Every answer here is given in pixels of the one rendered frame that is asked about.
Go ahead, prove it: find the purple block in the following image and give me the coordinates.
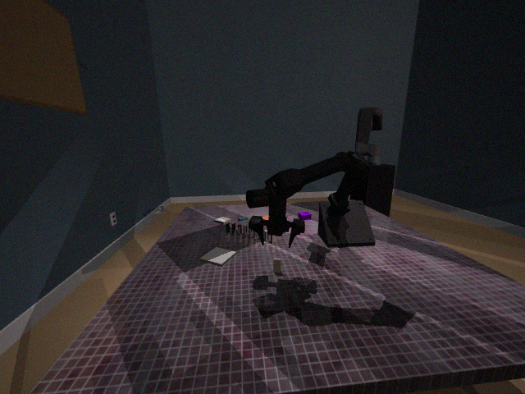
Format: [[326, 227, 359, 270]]
[[298, 212, 311, 220]]

